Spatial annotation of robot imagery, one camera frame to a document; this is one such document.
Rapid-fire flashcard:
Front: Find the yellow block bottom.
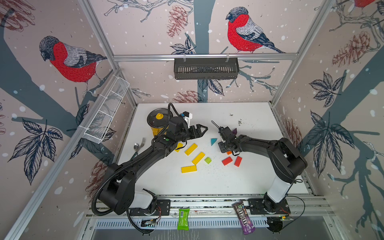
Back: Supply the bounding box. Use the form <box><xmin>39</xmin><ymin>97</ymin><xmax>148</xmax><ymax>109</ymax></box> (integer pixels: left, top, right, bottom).
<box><xmin>181</xmin><ymin>165</ymin><xmax>197</xmax><ymax>174</ymax></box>

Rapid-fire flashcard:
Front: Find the light green small block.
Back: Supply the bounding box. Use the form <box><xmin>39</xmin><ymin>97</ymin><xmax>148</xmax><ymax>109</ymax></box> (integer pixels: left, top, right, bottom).
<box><xmin>205</xmin><ymin>157</ymin><xmax>212</xmax><ymax>164</ymax></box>

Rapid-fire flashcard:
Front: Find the metal spoon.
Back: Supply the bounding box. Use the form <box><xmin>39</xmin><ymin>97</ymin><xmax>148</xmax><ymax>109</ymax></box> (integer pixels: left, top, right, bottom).
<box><xmin>132</xmin><ymin>143</ymin><xmax>140</xmax><ymax>159</ymax></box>

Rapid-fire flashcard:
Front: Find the yellow pot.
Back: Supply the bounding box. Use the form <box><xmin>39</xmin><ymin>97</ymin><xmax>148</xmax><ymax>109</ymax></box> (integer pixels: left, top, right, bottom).
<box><xmin>151</xmin><ymin>125</ymin><xmax>167</xmax><ymax>137</ymax></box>

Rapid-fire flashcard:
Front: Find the white wire basket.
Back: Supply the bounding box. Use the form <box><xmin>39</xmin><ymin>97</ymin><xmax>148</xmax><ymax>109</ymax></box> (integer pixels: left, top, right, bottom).
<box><xmin>83</xmin><ymin>76</ymin><xmax>130</xmax><ymax>144</ymax></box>

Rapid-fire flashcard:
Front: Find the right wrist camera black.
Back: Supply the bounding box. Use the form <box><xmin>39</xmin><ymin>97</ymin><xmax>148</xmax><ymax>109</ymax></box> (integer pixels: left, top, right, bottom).
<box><xmin>219</xmin><ymin>127</ymin><xmax>236</xmax><ymax>143</ymax></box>

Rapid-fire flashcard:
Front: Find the purple candy packet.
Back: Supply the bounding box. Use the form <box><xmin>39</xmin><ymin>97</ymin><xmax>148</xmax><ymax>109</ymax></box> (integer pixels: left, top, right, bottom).
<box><xmin>232</xmin><ymin>201</ymin><xmax>255</xmax><ymax>235</ymax></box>

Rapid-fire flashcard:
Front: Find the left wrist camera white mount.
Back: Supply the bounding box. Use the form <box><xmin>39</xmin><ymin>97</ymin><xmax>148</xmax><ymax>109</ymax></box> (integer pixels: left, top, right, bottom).
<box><xmin>181</xmin><ymin>112</ymin><xmax>193</xmax><ymax>125</ymax></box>

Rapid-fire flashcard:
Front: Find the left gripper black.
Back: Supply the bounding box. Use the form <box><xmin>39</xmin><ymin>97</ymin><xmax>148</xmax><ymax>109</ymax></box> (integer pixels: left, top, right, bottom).
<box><xmin>175</xmin><ymin>124</ymin><xmax>208</xmax><ymax>143</ymax></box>

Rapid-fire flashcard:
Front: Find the glass pot lid yellow knob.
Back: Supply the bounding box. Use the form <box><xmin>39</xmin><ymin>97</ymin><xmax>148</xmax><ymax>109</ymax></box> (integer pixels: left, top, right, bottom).
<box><xmin>147</xmin><ymin>108</ymin><xmax>173</xmax><ymax>129</ymax></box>

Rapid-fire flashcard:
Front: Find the yellow block centre upper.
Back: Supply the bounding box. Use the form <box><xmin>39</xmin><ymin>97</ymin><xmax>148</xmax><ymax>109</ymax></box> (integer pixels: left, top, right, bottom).
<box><xmin>185</xmin><ymin>144</ymin><xmax>198</xmax><ymax>156</ymax></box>

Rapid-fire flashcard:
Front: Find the yellow block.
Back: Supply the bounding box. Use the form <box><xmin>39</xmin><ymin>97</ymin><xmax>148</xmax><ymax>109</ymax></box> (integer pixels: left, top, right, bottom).
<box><xmin>175</xmin><ymin>143</ymin><xmax>184</xmax><ymax>152</ymax></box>
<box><xmin>192</xmin><ymin>152</ymin><xmax>205</xmax><ymax>165</ymax></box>
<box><xmin>181</xmin><ymin>165</ymin><xmax>197</xmax><ymax>174</ymax></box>
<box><xmin>185</xmin><ymin>144</ymin><xmax>198</xmax><ymax>156</ymax></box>

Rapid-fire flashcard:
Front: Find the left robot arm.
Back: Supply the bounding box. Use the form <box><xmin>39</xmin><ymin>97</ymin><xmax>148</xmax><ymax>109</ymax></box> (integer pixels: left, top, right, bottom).
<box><xmin>91</xmin><ymin>103</ymin><xmax>208</xmax><ymax>216</ymax></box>

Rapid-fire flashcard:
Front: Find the green snack packet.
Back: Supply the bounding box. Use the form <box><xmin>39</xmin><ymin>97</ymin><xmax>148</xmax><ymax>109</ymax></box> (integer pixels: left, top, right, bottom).
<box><xmin>177</xmin><ymin>209</ymin><xmax>190</xmax><ymax>231</ymax></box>

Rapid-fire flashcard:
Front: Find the red block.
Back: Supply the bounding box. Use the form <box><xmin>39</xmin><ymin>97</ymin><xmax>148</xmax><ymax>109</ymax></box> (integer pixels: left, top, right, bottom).
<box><xmin>222</xmin><ymin>157</ymin><xmax>233</xmax><ymax>166</ymax></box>
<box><xmin>234</xmin><ymin>156</ymin><xmax>242</xmax><ymax>167</ymax></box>

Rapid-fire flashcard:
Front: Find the black wire basket shelf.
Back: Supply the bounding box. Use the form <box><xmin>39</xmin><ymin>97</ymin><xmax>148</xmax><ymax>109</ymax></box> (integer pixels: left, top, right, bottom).
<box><xmin>174</xmin><ymin>58</ymin><xmax>240</xmax><ymax>80</ymax></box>

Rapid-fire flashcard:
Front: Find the yellow block left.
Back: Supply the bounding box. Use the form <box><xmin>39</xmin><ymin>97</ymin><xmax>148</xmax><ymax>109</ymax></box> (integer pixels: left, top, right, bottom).
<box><xmin>175</xmin><ymin>143</ymin><xmax>184</xmax><ymax>152</ymax></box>

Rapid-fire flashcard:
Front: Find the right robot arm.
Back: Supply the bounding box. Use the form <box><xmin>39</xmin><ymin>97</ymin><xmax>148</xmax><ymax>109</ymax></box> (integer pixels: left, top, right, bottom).
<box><xmin>219</xmin><ymin>134</ymin><xmax>308</xmax><ymax>214</ymax></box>

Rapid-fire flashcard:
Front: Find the yellow block centre lower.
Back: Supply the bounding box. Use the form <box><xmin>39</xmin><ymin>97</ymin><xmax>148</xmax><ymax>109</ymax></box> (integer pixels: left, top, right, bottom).
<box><xmin>192</xmin><ymin>152</ymin><xmax>205</xmax><ymax>165</ymax></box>

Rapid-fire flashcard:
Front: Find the teal triangle block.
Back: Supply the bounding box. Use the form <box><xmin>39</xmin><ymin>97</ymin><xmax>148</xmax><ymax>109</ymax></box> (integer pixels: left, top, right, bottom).
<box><xmin>211</xmin><ymin>138</ymin><xmax>218</xmax><ymax>146</ymax></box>

